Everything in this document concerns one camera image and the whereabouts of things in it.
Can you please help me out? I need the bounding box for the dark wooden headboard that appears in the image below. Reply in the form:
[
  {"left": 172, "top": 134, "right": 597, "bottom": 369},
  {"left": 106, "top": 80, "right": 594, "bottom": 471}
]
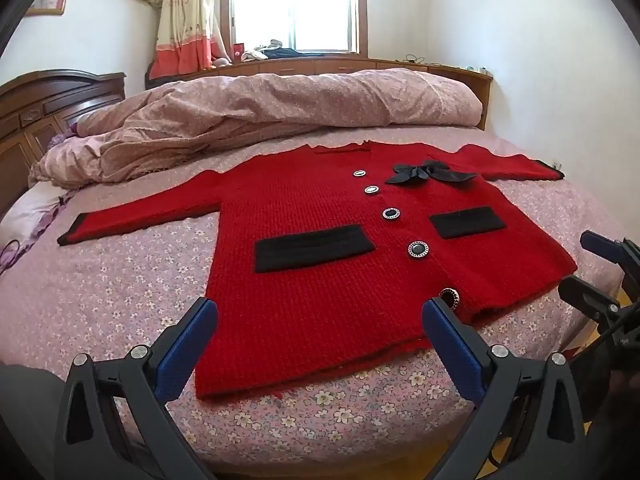
[{"left": 0, "top": 69, "right": 127, "bottom": 217}]

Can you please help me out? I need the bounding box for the wooden framed window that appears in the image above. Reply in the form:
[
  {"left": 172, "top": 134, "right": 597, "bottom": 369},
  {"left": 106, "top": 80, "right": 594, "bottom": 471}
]
[{"left": 220, "top": 0, "right": 370, "bottom": 59}]

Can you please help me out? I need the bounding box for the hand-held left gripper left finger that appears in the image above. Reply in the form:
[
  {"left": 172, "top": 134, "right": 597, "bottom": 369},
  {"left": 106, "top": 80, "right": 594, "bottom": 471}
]
[{"left": 54, "top": 297, "right": 221, "bottom": 480}]

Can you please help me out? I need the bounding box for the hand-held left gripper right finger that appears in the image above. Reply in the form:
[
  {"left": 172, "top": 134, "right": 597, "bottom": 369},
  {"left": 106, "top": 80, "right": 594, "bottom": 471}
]
[{"left": 421, "top": 296, "right": 586, "bottom": 480}]

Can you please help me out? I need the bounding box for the cream and coral curtain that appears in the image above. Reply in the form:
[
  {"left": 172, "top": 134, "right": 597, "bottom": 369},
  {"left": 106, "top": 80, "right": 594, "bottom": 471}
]
[{"left": 150, "top": 0, "right": 236, "bottom": 80}]

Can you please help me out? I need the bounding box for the pink floral duvet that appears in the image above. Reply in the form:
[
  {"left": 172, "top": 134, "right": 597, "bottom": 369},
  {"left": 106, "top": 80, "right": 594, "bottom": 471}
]
[{"left": 27, "top": 67, "right": 484, "bottom": 192}]

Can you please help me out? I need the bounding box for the red knit cardigan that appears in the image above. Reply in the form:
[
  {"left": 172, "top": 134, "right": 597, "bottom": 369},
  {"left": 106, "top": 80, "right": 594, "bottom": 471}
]
[{"left": 56, "top": 141, "right": 566, "bottom": 401}]

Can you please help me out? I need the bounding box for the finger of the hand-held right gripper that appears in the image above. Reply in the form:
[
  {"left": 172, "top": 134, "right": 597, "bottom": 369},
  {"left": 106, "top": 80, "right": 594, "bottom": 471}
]
[
  {"left": 557, "top": 275, "right": 625, "bottom": 326},
  {"left": 581, "top": 230, "right": 640, "bottom": 281}
]

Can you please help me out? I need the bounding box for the bed with floral sheet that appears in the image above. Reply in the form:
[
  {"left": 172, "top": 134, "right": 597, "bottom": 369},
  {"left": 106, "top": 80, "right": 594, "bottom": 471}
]
[{"left": 0, "top": 125, "right": 626, "bottom": 480}]

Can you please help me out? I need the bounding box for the pile of clothes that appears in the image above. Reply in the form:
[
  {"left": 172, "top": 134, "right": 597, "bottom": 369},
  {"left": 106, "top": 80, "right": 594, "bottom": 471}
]
[{"left": 242, "top": 39, "right": 301, "bottom": 61}]

